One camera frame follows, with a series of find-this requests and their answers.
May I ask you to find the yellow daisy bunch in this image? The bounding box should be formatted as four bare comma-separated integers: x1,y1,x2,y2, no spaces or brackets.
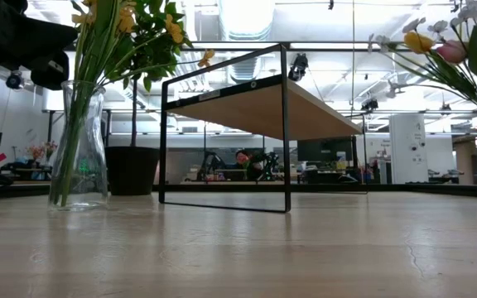
48,0,217,208

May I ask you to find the smooth clear glass vase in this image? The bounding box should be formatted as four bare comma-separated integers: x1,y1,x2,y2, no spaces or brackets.
47,79,109,213

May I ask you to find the yellow orange tulip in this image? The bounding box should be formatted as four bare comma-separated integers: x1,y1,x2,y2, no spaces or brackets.
402,30,477,125

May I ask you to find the white blossom spray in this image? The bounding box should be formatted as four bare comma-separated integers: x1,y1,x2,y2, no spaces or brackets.
367,0,477,125

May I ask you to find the pink tulip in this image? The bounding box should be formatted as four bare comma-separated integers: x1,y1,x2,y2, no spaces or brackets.
436,39,477,125

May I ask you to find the black spotlight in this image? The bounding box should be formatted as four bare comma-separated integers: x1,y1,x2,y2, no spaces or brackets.
5,70,25,91

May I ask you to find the background flower bouquet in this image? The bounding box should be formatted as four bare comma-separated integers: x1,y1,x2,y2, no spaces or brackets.
26,140,60,163

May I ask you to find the green potted tree black pot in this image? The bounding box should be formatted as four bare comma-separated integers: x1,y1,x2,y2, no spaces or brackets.
104,0,195,197

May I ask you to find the person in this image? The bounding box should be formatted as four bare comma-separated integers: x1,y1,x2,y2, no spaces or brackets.
230,148,264,182

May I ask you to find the white cabinet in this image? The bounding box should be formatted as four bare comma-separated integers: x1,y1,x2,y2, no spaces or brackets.
388,113,429,185

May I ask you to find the wooden shelf black metal frame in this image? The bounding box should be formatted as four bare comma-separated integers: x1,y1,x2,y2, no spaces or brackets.
157,42,369,214

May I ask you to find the black overhead camera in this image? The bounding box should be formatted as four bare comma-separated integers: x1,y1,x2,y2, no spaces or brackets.
287,52,310,83

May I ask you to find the black aluminium rig frame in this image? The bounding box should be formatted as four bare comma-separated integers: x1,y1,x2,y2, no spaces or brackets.
0,40,477,200

